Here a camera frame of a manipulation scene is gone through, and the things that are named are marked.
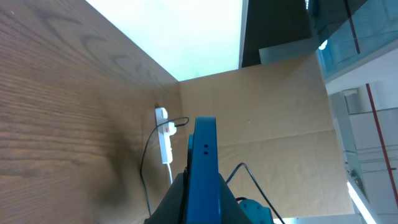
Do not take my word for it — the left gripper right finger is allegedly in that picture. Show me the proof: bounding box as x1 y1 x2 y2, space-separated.
219 175 252 224

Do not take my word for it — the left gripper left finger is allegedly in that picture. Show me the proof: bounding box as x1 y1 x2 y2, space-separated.
144 173 187 224

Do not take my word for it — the blue Galaxy smartphone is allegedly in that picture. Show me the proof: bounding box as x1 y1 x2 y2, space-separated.
185 116 221 223

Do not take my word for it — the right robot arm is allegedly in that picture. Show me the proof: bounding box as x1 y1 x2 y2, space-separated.
239 199 274 224

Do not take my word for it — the white power strip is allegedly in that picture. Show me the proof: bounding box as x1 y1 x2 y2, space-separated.
155 108 177 164

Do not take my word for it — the cardboard panel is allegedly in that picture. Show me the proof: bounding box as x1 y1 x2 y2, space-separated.
180 55 353 218

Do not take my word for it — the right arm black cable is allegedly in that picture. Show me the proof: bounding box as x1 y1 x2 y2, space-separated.
225 162 286 224

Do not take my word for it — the white power strip cord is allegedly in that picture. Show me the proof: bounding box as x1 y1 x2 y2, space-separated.
166 162 174 185

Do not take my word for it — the black USB charging cable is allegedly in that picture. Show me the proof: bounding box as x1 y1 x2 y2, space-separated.
139 116 190 217

